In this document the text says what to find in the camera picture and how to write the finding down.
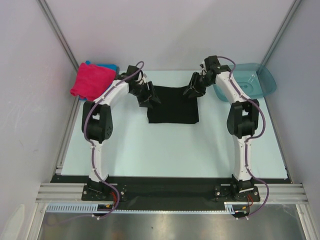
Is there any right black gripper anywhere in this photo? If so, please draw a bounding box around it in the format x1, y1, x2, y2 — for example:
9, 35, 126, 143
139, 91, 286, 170
183, 72, 214, 99

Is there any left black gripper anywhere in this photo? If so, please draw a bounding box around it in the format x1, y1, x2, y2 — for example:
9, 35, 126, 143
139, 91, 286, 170
129, 81, 160, 109

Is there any black t shirt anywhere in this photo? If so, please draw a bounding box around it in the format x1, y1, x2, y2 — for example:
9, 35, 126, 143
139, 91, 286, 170
147, 86, 199, 125

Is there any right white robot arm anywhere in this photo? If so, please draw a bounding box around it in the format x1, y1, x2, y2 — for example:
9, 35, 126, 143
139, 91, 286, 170
183, 55, 259, 201

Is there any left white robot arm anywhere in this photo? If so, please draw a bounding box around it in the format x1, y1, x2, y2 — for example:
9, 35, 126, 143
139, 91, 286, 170
81, 61, 161, 200

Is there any blue folded t shirt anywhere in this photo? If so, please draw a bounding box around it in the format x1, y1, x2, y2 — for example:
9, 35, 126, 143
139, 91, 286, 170
79, 60, 119, 102

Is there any teal plastic bin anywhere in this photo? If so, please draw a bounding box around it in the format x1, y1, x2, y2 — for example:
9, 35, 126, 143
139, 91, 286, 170
213, 63, 277, 104

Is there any pink folded t shirt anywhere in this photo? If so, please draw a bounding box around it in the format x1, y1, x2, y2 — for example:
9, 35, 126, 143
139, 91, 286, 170
69, 62, 116, 102

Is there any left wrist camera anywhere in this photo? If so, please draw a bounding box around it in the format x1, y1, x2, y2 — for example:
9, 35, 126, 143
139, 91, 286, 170
136, 72, 147, 85

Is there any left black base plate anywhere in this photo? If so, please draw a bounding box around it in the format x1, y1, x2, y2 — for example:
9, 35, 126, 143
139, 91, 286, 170
81, 184, 127, 202

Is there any left white cable duct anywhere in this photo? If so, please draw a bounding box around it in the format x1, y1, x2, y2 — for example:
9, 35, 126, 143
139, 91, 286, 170
46, 203, 114, 214

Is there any white cable duct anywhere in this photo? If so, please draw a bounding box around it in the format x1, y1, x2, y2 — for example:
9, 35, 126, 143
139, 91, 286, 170
224, 201, 253, 213
46, 203, 114, 214

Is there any right white cable duct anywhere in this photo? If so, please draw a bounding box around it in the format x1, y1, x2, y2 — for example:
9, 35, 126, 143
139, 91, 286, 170
224, 201, 253, 213

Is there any right aluminium corner post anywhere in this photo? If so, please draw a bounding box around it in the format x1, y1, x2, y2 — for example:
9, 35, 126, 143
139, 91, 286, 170
260, 0, 304, 66

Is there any aluminium corner post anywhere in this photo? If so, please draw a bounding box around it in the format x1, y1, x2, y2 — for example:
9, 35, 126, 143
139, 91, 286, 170
260, 0, 304, 66
36, 0, 79, 71

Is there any left aluminium corner post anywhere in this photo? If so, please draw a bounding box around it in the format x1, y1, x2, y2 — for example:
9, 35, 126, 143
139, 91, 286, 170
36, 0, 79, 71

